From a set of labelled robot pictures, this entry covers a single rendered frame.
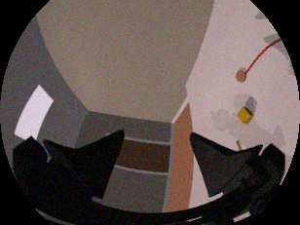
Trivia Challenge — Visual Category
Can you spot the round wooden button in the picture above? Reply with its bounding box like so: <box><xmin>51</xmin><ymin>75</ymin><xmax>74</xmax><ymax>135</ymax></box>
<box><xmin>236</xmin><ymin>70</ymin><xmax>245</xmax><ymax>82</ymax></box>

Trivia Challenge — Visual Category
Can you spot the yellow wooden block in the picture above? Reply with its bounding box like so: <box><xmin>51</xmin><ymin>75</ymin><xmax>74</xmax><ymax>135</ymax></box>
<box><xmin>238</xmin><ymin>107</ymin><xmax>253</xmax><ymax>124</ymax></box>

